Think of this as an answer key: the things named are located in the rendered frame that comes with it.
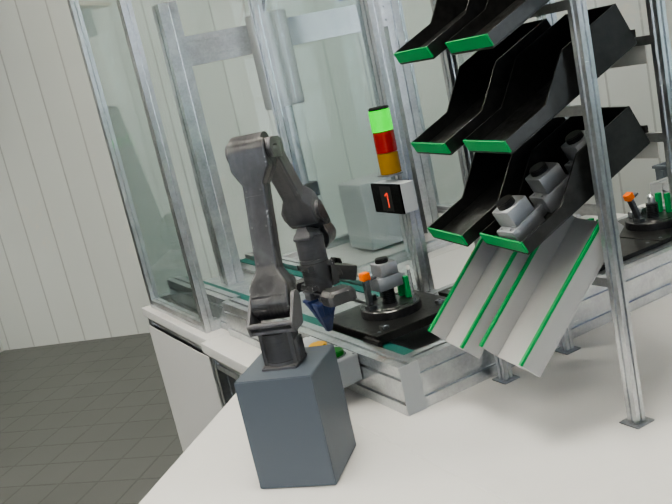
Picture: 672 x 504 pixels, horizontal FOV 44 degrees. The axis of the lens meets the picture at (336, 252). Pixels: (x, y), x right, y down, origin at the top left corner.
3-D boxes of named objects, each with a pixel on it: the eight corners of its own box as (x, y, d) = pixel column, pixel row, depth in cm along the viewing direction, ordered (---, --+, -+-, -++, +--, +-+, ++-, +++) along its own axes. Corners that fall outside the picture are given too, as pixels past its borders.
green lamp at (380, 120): (379, 132, 191) (375, 111, 190) (368, 133, 195) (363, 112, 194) (397, 127, 193) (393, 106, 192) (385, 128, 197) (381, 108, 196)
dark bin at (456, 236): (468, 247, 144) (444, 214, 141) (433, 238, 156) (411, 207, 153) (581, 144, 148) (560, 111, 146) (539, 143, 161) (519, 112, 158)
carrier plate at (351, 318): (378, 346, 176) (376, 336, 175) (323, 327, 196) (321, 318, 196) (467, 309, 186) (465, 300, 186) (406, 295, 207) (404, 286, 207)
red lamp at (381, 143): (384, 154, 192) (379, 133, 191) (372, 154, 196) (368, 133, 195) (401, 149, 194) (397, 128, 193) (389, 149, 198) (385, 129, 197)
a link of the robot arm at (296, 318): (295, 335, 140) (286, 298, 138) (245, 341, 142) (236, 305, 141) (306, 321, 146) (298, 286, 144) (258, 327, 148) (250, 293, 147)
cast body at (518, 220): (521, 247, 133) (498, 213, 131) (504, 245, 137) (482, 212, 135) (554, 213, 136) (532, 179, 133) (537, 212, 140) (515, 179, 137)
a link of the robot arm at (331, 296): (322, 266, 159) (349, 257, 161) (279, 258, 175) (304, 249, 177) (331, 307, 160) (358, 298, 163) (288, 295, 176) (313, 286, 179)
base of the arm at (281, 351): (261, 372, 143) (252, 339, 141) (273, 357, 149) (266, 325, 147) (299, 368, 141) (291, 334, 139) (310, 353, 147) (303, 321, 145)
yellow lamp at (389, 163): (388, 175, 193) (384, 154, 192) (376, 175, 197) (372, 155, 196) (405, 170, 195) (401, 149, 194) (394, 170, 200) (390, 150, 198)
